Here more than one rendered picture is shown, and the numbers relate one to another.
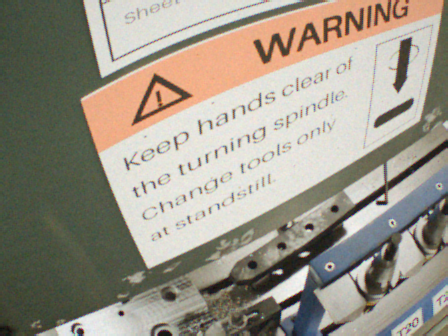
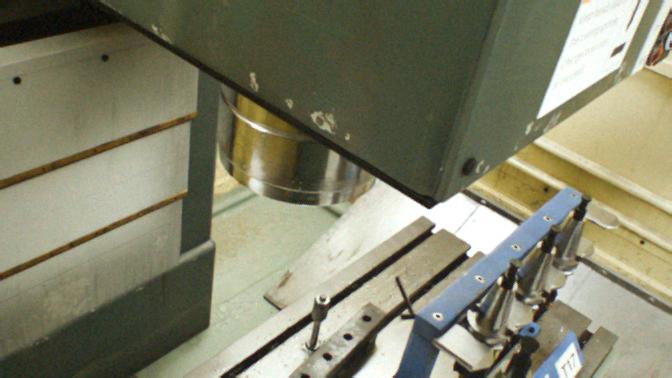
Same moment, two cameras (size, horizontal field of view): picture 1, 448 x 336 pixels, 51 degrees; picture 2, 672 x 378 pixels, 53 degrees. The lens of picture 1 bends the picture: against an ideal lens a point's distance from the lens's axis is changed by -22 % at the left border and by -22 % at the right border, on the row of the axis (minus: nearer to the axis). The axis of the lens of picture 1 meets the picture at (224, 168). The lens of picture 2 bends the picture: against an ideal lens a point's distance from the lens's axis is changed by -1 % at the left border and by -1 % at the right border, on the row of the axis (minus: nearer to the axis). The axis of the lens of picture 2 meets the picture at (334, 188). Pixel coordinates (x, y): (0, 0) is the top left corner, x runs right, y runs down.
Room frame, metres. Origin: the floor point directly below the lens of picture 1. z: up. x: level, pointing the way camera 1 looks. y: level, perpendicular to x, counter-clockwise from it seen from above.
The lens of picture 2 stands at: (-0.18, 0.36, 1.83)
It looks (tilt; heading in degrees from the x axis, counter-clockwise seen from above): 35 degrees down; 327
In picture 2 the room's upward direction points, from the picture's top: 12 degrees clockwise
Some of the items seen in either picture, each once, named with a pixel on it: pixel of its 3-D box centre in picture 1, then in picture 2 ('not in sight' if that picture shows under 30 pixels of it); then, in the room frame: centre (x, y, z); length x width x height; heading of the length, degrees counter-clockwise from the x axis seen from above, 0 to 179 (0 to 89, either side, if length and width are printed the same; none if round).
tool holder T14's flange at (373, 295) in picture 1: (377, 277); (488, 327); (0.23, -0.18, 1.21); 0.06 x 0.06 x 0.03
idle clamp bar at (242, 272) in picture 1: (294, 244); (334, 358); (0.44, -0.11, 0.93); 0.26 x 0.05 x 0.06; 118
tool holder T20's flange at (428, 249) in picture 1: (431, 234); (525, 288); (0.28, -0.28, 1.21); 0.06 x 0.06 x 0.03
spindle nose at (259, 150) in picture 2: not in sight; (309, 104); (0.29, 0.10, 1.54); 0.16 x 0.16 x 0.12
